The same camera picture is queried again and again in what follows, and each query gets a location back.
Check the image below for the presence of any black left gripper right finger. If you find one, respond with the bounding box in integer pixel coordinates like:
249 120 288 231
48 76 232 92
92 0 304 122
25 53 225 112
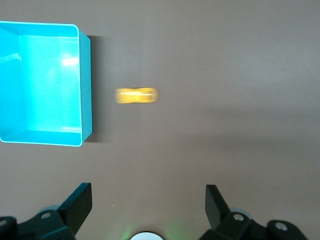
199 184 307 240

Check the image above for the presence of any yellow beetle toy car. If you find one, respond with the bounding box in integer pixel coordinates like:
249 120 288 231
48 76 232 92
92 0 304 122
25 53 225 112
114 86 159 104

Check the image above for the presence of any brown table mat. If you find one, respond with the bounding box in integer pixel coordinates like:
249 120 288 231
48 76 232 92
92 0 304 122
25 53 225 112
0 0 320 240

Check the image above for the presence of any teal plastic storage bin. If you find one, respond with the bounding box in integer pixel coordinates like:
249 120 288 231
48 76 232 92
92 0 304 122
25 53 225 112
0 20 93 148

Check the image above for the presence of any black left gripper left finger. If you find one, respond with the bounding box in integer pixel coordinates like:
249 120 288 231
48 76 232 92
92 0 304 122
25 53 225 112
0 182 93 240

